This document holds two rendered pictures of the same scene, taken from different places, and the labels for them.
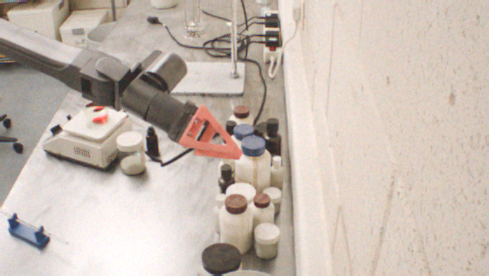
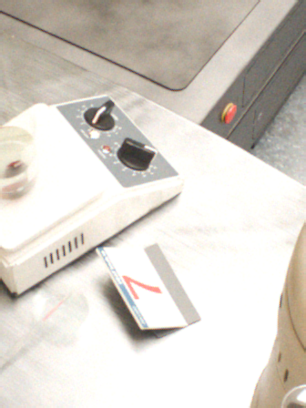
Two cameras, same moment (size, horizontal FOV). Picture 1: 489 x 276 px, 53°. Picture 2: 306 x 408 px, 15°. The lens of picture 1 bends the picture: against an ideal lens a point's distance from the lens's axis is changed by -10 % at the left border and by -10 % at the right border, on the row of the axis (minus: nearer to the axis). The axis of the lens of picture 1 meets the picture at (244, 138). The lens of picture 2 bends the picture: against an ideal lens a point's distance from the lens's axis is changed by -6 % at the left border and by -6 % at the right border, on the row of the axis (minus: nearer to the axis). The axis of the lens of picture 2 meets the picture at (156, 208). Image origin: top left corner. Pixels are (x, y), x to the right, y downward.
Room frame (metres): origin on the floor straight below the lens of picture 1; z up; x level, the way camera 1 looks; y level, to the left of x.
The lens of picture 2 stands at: (1.43, -0.08, 1.73)
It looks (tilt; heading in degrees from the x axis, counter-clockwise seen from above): 59 degrees down; 121
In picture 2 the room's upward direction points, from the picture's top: 1 degrees clockwise
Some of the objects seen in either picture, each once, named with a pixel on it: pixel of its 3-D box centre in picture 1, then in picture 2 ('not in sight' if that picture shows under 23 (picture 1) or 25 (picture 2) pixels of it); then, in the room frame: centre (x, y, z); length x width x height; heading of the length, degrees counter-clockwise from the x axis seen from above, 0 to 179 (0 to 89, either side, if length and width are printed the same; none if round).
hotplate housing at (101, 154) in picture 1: (88, 135); (48, 185); (1.05, 0.37, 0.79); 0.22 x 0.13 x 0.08; 68
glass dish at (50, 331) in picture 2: (133, 129); (60, 313); (1.12, 0.28, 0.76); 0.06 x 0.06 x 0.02
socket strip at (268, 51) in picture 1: (272, 33); not in sight; (1.73, -0.09, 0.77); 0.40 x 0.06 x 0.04; 178
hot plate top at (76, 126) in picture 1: (94, 121); (23, 175); (1.04, 0.35, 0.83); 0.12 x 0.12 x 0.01; 68
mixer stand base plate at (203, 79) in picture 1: (193, 77); not in sight; (1.42, 0.15, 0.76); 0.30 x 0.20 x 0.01; 88
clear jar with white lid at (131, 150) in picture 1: (131, 153); not in sight; (0.97, 0.25, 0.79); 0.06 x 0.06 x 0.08
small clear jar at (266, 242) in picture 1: (266, 241); not in sight; (0.71, -0.04, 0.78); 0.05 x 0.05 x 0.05
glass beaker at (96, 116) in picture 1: (96, 107); (3, 155); (1.03, 0.34, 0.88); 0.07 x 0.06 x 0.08; 46
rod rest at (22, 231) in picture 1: (26, 228); not in sight; (0.73, 0.44, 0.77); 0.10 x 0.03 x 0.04; 65
